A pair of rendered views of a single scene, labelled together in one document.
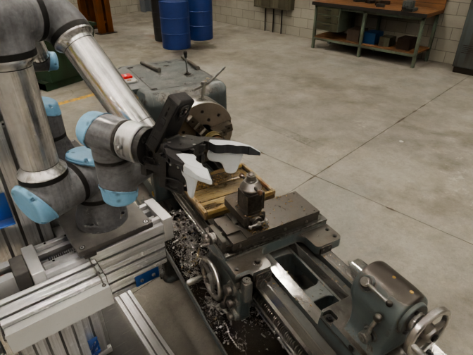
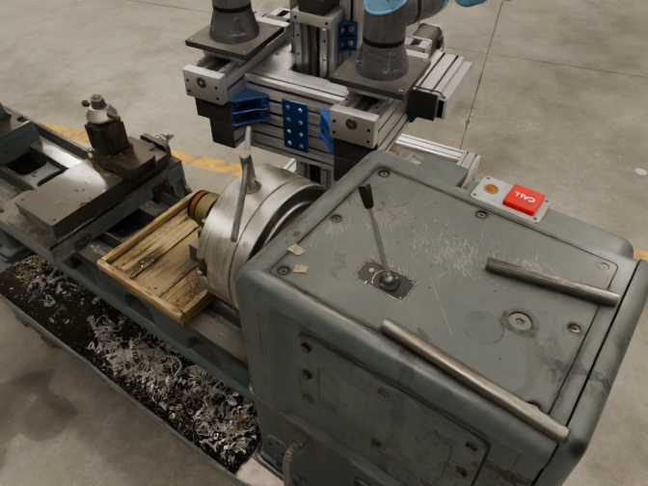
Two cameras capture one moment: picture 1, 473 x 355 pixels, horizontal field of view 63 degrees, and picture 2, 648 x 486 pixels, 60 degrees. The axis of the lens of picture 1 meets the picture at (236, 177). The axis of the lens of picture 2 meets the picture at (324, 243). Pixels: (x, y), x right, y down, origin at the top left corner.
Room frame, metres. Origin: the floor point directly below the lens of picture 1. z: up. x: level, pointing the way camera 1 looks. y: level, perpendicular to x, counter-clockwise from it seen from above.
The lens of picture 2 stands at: (2.60, -0.08, 1.94)
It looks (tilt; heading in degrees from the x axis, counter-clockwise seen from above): 45 degrees down; 154
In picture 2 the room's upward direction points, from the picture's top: straight up
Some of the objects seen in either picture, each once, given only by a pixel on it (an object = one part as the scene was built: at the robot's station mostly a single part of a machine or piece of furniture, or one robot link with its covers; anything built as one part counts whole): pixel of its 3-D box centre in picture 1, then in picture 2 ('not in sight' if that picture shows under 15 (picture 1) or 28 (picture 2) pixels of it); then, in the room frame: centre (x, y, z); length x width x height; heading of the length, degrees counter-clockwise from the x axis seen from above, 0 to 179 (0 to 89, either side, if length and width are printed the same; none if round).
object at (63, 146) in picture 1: (52, 144); (382, 50); (1.33, 0.71, 1.21); 0.15 x 0.15 x 0.10
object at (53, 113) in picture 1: (42, 116); (388, 8); (1.33, 0.71, 1.33); 0.13 x 0.12 x 0.14; 106
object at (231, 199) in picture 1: (246, 211); (121, 157); (1.19, -0.04, 0.99); 0.20 x 0.10 x 0.05; 29
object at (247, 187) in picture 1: (250, 184); (100, 110); (1.17, -0.05, 1.13); 0.08 x 0.08 x 0.03
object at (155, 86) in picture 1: (168, 108); (433, 327); (2.10, 0.39, 1.06); 0.59 x 0.48 x 0.39; 29
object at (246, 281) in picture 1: (246, 289); not in sight; (0.95, -0.03, 0.84); 0.04 x 0.04 x 0.10; 29
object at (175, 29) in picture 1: (174, 24); not in sight; (8.23, 1.23, 0.44); 0.59 x 0.59 x 0.88
